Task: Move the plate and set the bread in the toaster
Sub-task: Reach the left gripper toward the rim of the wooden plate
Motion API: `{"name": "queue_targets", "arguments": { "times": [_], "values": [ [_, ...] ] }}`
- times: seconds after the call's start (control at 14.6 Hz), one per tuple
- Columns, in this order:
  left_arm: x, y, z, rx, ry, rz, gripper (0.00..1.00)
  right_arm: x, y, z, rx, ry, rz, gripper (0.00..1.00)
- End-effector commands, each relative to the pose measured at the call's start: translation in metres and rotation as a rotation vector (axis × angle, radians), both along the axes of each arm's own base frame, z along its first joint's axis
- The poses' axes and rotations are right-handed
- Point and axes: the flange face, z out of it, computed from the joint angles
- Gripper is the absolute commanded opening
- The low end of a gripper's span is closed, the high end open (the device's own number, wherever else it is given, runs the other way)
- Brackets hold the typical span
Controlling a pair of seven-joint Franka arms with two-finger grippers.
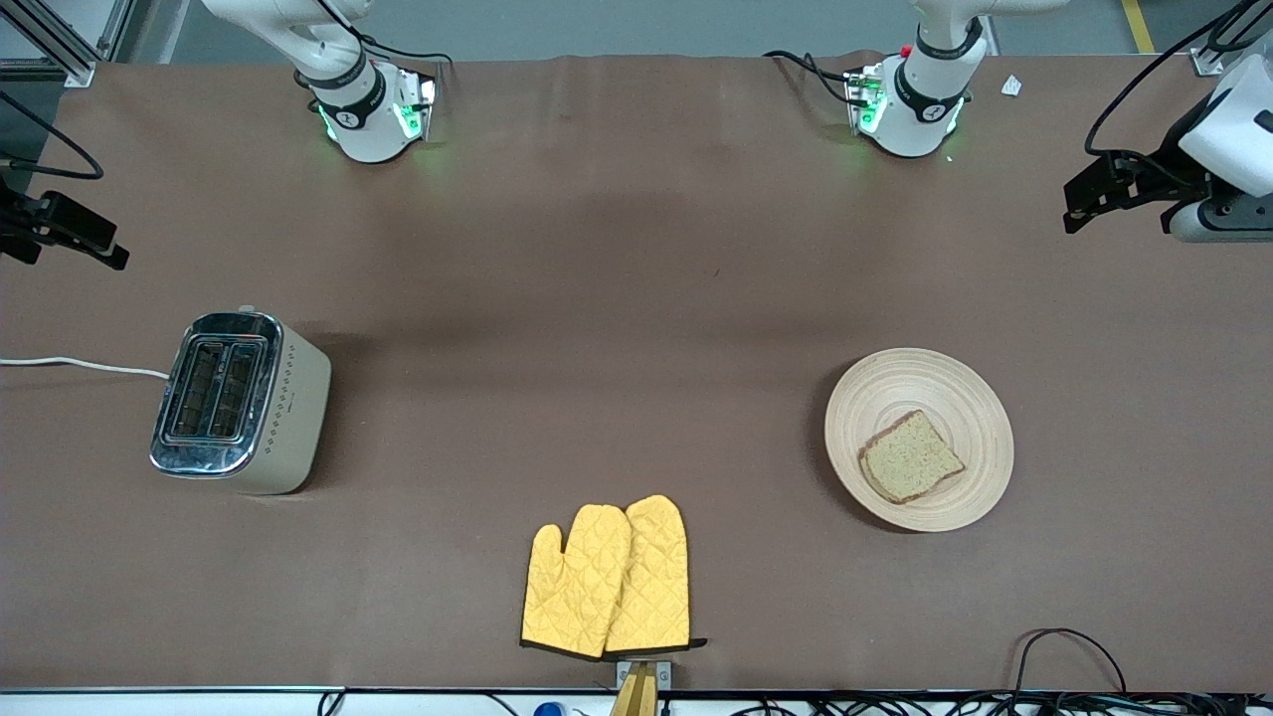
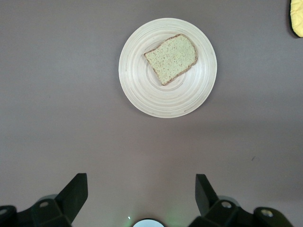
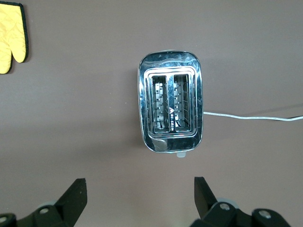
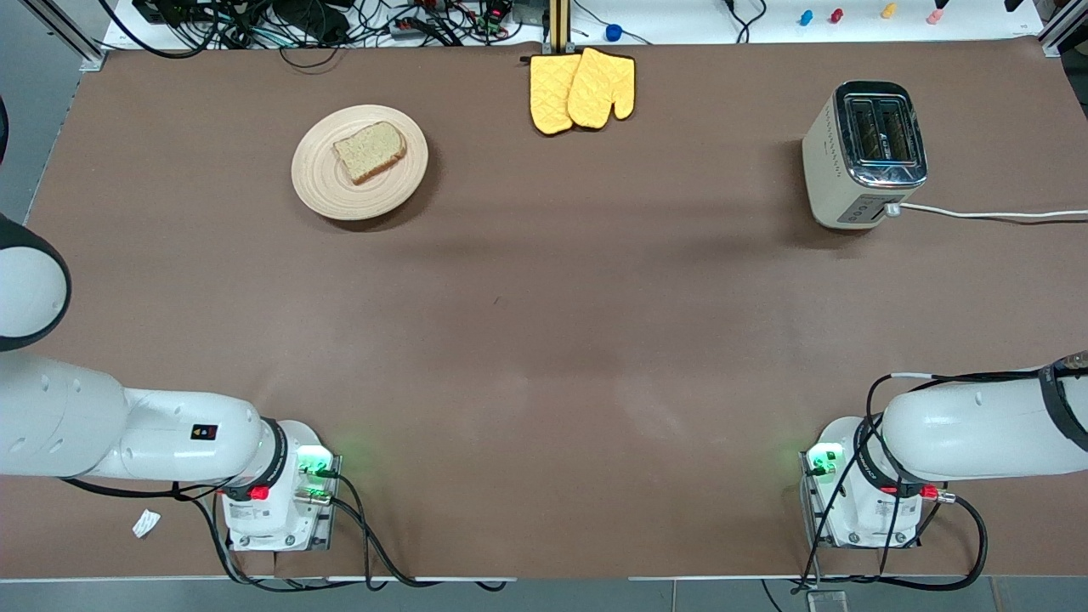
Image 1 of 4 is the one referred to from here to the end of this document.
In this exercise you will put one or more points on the round wooden plate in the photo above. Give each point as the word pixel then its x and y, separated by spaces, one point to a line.
pixel 925 383

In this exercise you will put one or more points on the beige chrome two-slot toaster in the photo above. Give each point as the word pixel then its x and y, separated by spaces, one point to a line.
pixel 283 418

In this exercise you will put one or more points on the brown table cover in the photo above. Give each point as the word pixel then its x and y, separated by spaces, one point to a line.
pixel 636 249

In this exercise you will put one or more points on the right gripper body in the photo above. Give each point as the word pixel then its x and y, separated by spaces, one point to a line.
pixel 14 221

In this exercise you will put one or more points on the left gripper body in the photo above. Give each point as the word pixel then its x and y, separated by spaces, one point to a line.
pixel 1177 146

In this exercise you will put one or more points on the blue round cap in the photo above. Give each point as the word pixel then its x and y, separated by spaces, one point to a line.
pixel 548 710

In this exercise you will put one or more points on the metal bracket with wooden stick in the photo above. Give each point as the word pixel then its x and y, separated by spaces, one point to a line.
pixel 636 691

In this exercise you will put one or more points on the small aluminium corner bracket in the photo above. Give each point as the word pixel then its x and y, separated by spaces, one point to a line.
pixel 1206 62

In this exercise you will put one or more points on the aluminium frame profile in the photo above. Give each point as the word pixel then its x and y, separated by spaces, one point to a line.
pixel 70 55

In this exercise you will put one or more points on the brown bread slice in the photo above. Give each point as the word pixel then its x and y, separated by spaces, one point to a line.
pixel 912 459

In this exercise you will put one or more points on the small white paper scrap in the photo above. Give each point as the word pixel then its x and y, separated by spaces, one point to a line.
pixel 1011 86

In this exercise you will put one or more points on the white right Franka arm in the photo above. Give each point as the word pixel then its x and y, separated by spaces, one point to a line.
pixel 363 109

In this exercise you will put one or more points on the yellow quilted oven mitt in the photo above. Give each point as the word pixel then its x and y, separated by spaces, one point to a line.
pixel 572 587
pixel 654 577

